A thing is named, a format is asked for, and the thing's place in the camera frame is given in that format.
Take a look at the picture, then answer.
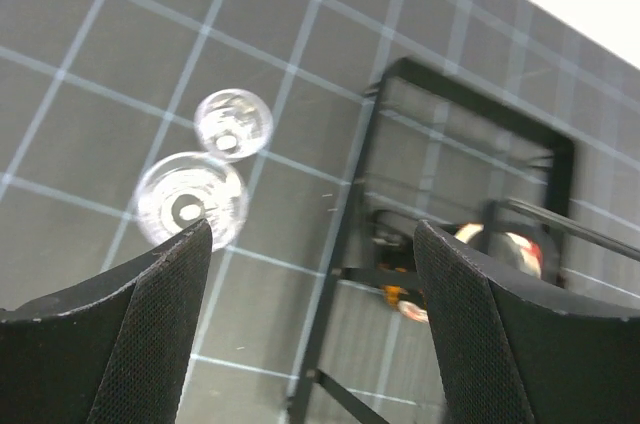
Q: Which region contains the black wire dish rack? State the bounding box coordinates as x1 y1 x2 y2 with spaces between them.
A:
288 56 639 423

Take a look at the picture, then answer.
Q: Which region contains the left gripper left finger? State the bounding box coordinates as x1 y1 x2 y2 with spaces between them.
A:
1 219 212 423

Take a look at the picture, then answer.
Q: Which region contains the large clear plastic cup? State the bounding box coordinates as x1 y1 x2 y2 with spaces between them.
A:
134 152 248 251

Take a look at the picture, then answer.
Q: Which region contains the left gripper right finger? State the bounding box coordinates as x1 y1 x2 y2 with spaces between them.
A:
414 221 639 423

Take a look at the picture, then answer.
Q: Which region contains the black grid mat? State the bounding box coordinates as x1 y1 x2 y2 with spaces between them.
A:
1 0 639 423

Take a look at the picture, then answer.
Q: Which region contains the small clear plastic cup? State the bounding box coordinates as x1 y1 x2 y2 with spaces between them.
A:
194 88 274 162

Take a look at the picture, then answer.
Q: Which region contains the black red skull mug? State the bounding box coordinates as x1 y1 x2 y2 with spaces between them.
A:
377 221 501 325

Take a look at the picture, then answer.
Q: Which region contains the small orange cup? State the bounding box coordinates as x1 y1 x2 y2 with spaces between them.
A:
491 232 542 279

